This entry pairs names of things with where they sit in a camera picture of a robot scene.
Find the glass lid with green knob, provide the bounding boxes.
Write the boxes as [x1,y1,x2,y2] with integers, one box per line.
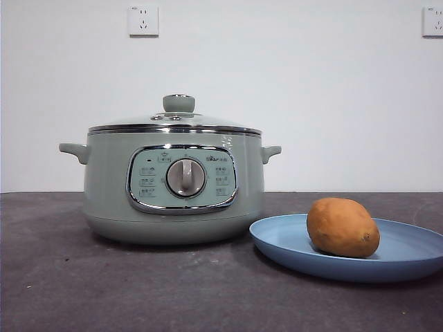
[87,93,261,135]

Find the brown potato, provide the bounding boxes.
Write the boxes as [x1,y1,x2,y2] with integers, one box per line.
[306,196,381,259]

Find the blue round plate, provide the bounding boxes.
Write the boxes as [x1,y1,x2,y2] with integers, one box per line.
[248,212,443,284]

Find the pale green electric steamer pot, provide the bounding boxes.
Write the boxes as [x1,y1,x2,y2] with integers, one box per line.
[58,128,282,246]

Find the white wall socket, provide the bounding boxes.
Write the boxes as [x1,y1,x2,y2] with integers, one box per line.
[422,5,443,39]
[128,4,161,38]

